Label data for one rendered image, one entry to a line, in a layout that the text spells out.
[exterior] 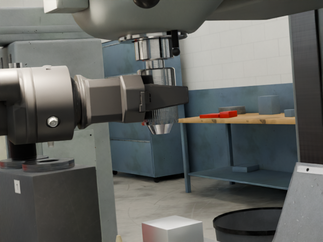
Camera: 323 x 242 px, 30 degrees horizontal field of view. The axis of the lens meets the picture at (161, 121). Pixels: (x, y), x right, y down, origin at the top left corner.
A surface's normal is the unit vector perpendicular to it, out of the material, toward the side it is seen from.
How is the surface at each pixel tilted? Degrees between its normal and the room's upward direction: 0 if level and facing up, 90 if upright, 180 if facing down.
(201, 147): 90
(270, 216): 86
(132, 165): 90
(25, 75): 36
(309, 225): 64
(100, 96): 90
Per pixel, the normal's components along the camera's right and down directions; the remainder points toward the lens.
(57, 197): 0.60, 0.00
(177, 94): 0.29, 0.03
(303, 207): -0.81, -0.35
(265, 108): -0.88, 0.10
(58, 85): 0.22, -0.43
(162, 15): 0.46, 0.58
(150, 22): 0.22, 0.77
